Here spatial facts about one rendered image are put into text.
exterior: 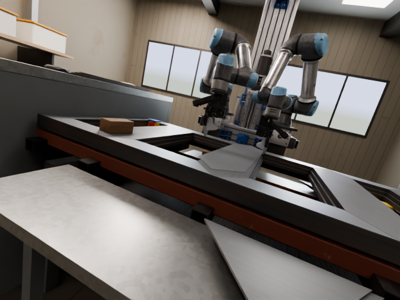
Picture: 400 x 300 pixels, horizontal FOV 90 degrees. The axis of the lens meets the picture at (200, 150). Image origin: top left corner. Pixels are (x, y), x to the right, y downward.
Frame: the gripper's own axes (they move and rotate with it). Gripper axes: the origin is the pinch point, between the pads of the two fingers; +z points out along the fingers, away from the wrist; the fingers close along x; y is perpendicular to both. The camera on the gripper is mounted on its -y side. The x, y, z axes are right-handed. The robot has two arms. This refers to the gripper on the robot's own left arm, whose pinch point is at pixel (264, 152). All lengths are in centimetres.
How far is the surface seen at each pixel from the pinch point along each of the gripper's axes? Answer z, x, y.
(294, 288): 8, 81, -13
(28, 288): 48, 83, 53
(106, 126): -2, 57, 56
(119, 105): -6, 14, 91
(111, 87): -16, 23, 91
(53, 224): 12, 90, 34
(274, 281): 8, 81, -9
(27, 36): -49, -48, 300
